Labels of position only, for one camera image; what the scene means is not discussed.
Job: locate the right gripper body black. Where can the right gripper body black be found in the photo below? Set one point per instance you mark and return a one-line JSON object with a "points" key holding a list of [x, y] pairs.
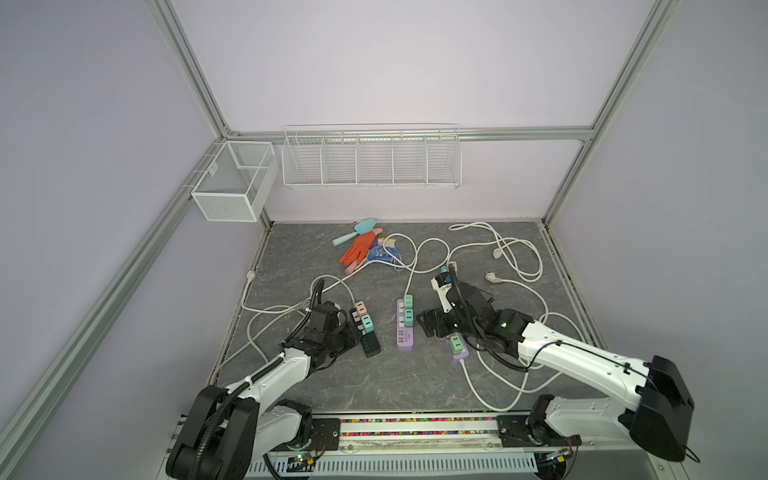
{"points": [[448, 323]]}

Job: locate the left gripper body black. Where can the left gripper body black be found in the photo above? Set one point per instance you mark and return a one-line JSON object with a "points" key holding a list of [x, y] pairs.
{"points": [[339, 341]]}

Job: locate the teal usb charger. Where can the teal usb charger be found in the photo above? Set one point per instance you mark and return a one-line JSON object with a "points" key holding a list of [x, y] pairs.
{"points": [[367, 324]]}

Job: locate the black power strip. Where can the black power strip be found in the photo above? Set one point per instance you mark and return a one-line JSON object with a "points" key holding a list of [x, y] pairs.
{"points": [[369, 342]]}

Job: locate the pink usb charger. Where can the pink usb charger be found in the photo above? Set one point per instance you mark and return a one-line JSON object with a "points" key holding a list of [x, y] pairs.
{"points": [[361, 309]]}

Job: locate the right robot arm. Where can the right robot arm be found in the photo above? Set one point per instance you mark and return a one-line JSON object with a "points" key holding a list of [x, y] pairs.
{"points": [[647, 402]]}

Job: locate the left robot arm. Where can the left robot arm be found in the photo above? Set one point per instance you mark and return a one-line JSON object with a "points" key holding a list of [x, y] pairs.
{"points": [[227, 427]]}

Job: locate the green charger on right strip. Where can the green charger on right strip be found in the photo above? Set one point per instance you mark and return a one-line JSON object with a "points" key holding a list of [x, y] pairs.
{"points": [[456, 344]]}

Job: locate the green charger on strip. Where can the green charger on strip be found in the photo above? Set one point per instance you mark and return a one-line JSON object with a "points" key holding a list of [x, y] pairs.
{"points": [[456, 344], [408, 311]]}

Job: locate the purple power strip right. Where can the purple power strip right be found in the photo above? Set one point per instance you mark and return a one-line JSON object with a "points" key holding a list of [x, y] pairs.
{"points": [[461, 357]]}

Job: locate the purple power strip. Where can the purple power strip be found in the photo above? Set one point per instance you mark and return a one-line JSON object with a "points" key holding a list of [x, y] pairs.
{"points": [[404, 335], [461, 357]]}

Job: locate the teal power strip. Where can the teal power strip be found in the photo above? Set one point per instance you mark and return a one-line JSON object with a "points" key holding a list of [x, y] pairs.
{"points": [[445, 274]]}

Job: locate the green charger on middle strip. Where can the green charger on middle strip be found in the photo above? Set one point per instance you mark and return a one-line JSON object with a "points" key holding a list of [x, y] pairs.
{"points": [[408, 311]]}

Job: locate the purple power strip middle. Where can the purple power strip middle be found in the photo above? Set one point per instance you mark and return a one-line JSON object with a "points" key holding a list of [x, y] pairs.
{"points": [[404, 335]]}

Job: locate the red rubber glove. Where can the red rubber glove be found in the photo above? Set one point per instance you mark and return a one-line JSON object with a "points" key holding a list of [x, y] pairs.
{"points": [[357, 253]]}

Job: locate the teal spatula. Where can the teal spatula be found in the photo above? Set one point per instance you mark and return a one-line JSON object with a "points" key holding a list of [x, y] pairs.
{"points": [[360, 228]]}

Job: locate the white mesh basket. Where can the white mesh basket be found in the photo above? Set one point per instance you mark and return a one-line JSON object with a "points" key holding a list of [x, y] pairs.
{"points": [[237, 181]]}

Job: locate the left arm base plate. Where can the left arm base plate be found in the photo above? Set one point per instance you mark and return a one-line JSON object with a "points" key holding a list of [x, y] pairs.
{"points": [[322, 434]]}

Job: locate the aluminium rail front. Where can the aluminium rail front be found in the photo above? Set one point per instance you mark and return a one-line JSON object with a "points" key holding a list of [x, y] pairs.
{"points": [[455, 429]]}

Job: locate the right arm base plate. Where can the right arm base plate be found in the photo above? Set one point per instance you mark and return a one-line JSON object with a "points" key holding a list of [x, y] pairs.
{"points": [[516, 430]]}

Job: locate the white wire basket wide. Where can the white wire basket wide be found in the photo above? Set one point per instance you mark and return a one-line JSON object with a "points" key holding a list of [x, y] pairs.
{"points": [[385, 155]]}

